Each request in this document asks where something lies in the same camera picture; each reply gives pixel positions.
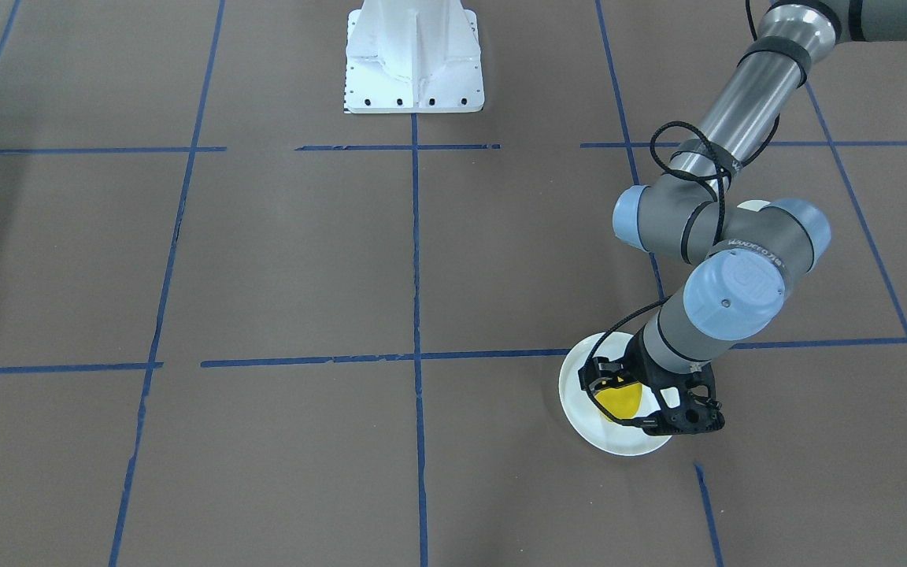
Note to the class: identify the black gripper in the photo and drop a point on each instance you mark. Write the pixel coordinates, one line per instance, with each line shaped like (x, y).
(636, 365)

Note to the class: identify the yellow lemon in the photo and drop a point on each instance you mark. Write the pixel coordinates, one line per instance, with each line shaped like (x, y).
(623, 403)

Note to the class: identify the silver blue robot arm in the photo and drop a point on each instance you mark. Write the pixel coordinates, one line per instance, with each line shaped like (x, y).
(744, 263)

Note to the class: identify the white plate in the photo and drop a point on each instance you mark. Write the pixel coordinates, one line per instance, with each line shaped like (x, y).
(586, 419)

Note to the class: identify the white bowl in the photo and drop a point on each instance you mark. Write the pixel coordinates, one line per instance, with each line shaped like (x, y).
(753, 206)

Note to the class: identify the brown paper table cover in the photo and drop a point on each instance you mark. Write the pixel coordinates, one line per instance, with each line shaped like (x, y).
(240, 327)

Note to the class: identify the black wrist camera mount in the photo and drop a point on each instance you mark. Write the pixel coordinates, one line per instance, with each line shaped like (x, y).
(686, 405)

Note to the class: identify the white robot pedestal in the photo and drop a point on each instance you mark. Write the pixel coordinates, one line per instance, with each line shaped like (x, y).
(413, 57)

